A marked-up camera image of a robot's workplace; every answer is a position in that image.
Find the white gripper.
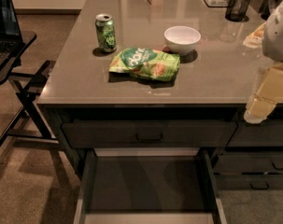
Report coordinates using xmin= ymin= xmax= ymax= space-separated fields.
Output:
xmin=243 ymin=1 xmax=283 ymax=124

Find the green rice chip bag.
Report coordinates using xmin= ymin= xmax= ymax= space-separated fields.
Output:
xmin=109 ymin=48 xmax=180 ymax=82

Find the right top drawer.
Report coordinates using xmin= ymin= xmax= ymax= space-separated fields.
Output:
xmin=228 ymin=119 xmax=283 ymax=147

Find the right middle drawer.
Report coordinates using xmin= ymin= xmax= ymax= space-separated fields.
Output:
xmin=214 ymin=153 xmax=283 ymax=174

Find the right bottom drawer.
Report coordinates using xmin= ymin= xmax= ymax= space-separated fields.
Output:
xmin=216 ymin=175 xmax=283 ymax=190

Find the open middle drawer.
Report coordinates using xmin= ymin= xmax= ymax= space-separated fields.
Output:
xmin=73 ymin=150 xmax=228 ymax=224

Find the dark top drawer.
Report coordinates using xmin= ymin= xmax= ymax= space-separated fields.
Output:
xmin=62 ymin=120 xmax=237 ymax=148

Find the white bowl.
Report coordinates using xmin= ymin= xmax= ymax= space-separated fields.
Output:
xmin=164 ymin=26 xmax=201 ymax=55

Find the green soda can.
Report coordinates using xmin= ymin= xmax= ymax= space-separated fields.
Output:
xmin=95 ymin=13 xmax=116 ymax=53

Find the black laptop stand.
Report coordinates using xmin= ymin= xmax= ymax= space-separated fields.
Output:
xmin=0 ymin=31 xmax=55 ymax=147

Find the black laptop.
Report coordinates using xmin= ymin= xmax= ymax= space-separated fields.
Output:
xmin=0 ymin=0 xmax=24 ymax=59

